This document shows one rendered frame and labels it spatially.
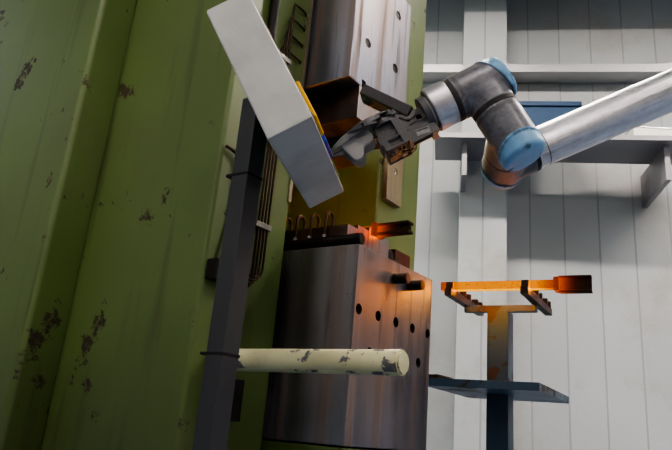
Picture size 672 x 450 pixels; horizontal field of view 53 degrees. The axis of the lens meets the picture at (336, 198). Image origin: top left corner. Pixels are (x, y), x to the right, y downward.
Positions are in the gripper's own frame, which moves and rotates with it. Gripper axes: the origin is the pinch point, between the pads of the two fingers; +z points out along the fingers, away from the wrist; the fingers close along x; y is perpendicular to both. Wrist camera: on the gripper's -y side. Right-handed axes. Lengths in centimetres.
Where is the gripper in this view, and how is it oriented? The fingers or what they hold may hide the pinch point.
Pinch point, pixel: (333, 149)
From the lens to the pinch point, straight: 133.4
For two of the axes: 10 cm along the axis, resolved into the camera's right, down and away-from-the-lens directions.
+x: 1.6, 3.4, 9.3
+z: -8.9, 4.5, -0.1
